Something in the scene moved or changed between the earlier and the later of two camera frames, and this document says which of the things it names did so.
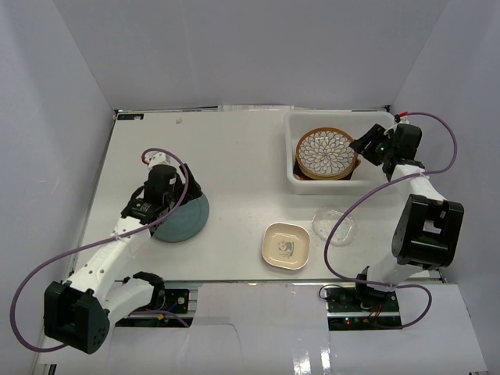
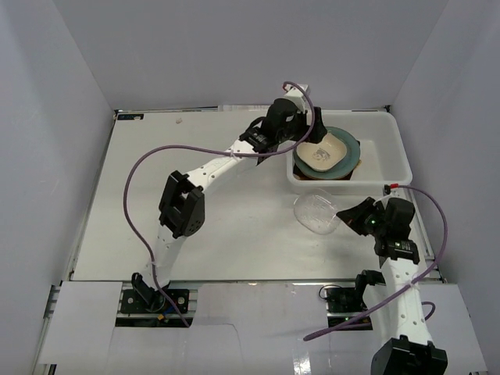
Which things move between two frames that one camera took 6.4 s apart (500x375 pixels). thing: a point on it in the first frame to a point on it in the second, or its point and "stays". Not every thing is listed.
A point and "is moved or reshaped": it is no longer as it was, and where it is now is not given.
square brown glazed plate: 346,176 stays
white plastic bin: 368,176 stays
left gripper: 189,187 to 318,127
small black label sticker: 136,116 stays
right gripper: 374,136 to 353,216
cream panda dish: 286,245 to 322,156
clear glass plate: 324,221 to 316,209
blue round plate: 185,223 is moved or reshaped
